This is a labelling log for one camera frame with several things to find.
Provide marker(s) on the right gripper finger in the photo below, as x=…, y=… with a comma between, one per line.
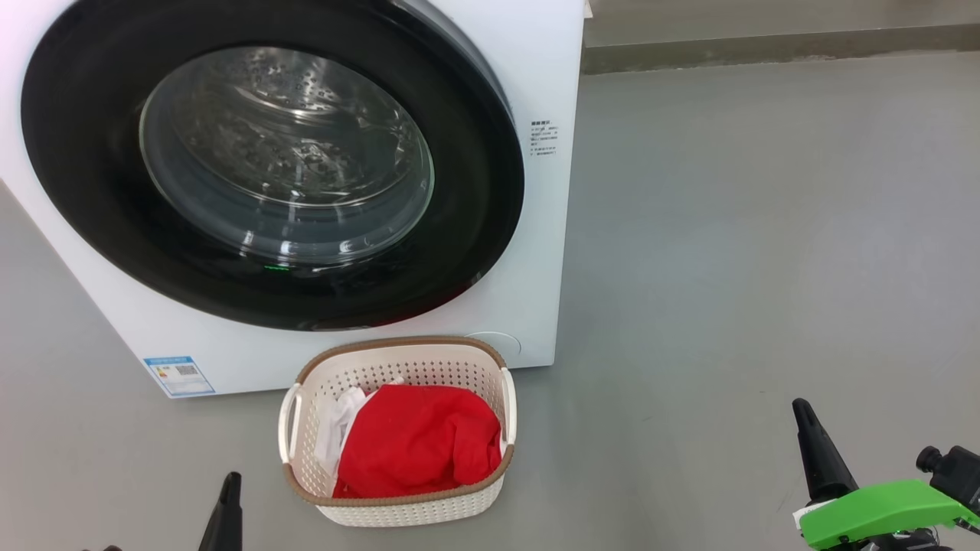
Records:
x=823, y=467

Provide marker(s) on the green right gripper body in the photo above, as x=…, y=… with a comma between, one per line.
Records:
x=880, y=513

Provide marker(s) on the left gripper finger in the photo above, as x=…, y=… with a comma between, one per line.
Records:
x=226, y=520

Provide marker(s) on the red and white garment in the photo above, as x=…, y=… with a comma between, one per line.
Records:
x=413, y=444

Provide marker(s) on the black glass washer door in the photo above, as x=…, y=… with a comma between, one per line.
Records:
x=84, y=168

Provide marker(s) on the cream laundry basket brown rim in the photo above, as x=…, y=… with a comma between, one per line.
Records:
x=398, y=367

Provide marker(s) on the white front-load washing machine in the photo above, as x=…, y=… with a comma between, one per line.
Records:
x=547, y=252

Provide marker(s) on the blue energy label sticker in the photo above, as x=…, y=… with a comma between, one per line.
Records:
x=180, y=376

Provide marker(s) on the round drain filter cover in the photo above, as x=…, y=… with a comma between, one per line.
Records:
x=498, y=343

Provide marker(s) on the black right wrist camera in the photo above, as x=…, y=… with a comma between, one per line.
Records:
x=961, y=474

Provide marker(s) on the grey wall baseboard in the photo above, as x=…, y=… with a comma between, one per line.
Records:
x=766, y=50

